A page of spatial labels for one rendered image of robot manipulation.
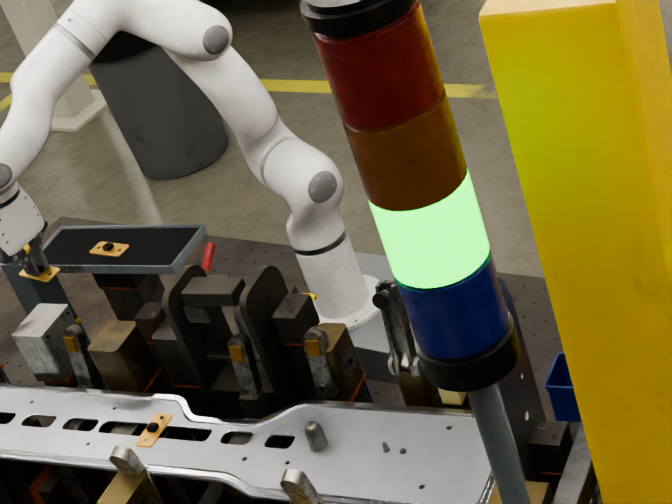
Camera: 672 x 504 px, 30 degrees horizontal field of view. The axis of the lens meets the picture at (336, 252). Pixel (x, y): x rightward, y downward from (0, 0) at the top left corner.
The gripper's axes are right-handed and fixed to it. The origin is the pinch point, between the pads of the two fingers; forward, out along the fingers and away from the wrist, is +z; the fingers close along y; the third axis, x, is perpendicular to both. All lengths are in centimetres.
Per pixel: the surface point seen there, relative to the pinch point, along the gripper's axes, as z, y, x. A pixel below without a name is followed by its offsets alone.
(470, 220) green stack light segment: -73, 51, 140
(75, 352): 20.1, 2.7, 2.2
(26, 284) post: 18.9, -9.8, -24.4
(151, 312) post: 16.0, -8.1, 15.5
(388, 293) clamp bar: 3, -13, 71
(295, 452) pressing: 24, 7, 59
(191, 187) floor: 141, -181, -173
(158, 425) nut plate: 24.1, 10.2, 29.0
